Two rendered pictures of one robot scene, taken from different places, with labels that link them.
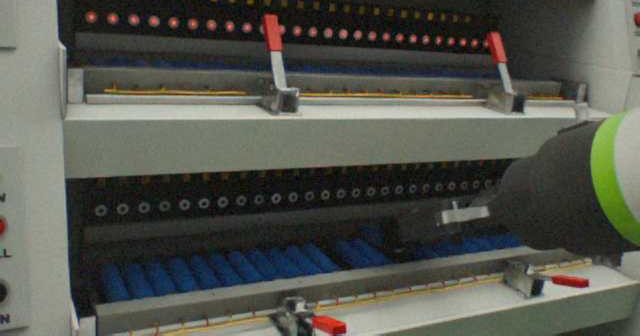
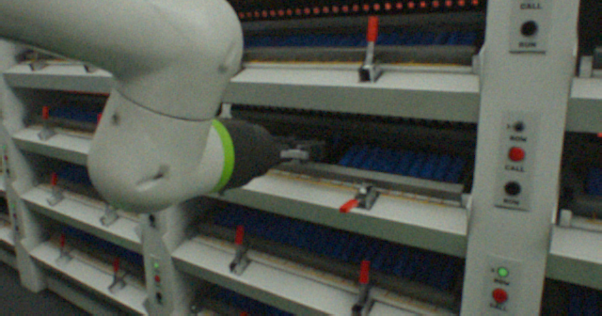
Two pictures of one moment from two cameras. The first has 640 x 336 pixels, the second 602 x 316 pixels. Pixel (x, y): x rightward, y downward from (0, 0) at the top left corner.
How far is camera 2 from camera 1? 0.76 m
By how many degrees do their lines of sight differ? 62
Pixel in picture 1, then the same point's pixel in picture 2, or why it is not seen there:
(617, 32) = (495, 7)
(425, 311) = (293, 190)
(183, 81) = not seen: hidden behind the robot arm
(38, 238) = not seen: hidden behind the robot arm
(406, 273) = (301, 167)
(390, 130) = (273, 88)
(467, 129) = (322, 91)
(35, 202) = not seen: hidden behind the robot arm
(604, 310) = (430, 242)
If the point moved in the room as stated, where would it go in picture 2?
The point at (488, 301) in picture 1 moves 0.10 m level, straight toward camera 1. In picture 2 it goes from (332, 199) to (271, 205)
